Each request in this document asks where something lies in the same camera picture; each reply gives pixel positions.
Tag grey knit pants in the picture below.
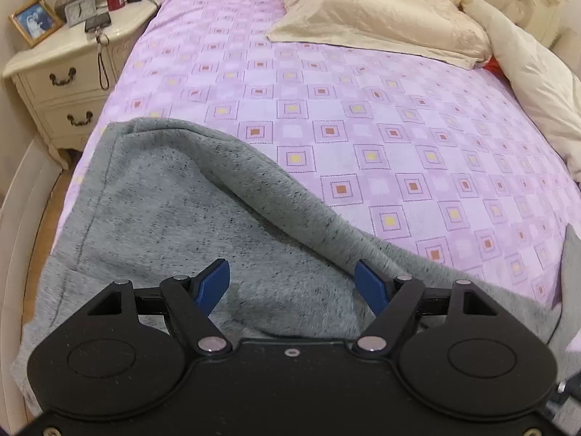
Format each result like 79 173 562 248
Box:
9 116 581 415

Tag purple patterned bed sheet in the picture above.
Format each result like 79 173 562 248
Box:
75 0 580 304

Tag cream nightstand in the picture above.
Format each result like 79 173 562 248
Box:
3 0 161 169

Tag red item under duvet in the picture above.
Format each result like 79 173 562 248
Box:
483 56 506 80

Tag cream duvet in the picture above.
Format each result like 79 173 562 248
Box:
460 0 581 181

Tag beige satin pillow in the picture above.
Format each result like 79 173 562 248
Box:
267 0 491 69

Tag small white clock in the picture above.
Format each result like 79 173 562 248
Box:
65 0 97 28

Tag gold framed photo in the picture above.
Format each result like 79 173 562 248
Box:
10 0 64 47

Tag black phone with strap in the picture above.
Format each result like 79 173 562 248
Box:
85 12 111 92

